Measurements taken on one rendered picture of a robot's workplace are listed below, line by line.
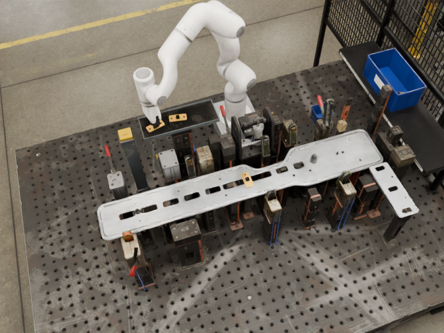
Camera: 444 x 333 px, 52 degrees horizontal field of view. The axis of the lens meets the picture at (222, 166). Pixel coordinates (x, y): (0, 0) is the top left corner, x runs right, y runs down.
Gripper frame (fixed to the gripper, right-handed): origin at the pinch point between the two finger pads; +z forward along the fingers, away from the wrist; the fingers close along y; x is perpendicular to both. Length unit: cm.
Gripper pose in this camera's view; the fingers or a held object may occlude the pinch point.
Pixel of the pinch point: (154, 122)
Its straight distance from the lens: 215.6
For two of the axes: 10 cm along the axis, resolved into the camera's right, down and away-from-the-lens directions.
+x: 8.3, -4.8, 2.9
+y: 5.6, 6.8, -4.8
